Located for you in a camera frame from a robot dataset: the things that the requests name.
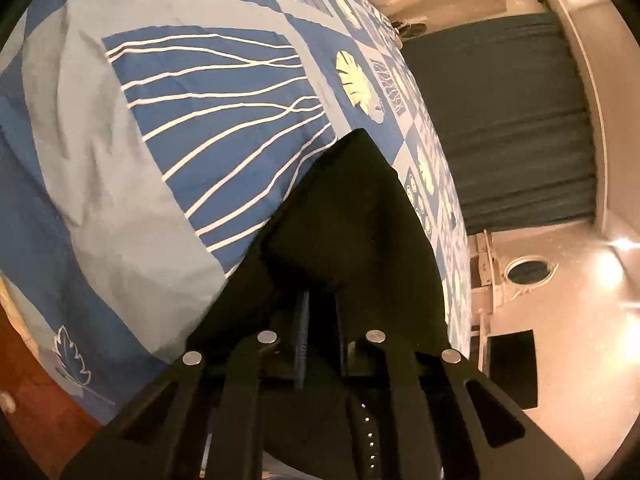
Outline black pants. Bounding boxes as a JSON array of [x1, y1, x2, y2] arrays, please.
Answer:
[[184, 128, 452, 480]]

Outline black television screen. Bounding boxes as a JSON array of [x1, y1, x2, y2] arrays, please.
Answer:
[[488, 330, 538, 410]]

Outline cream vanity dresser with mirror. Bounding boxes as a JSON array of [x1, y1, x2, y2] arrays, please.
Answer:
[[468, 230, 559, 375]]

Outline blue patterned bed sheet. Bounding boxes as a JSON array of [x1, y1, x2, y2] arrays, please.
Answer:
[[1, 0, 471, 422]]

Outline dark green curtain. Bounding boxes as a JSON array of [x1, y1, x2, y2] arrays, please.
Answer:
[[401, 12, 597, 234]]

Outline small desk fan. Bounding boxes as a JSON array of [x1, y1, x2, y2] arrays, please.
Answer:
[[392, 21, 428, 42]]

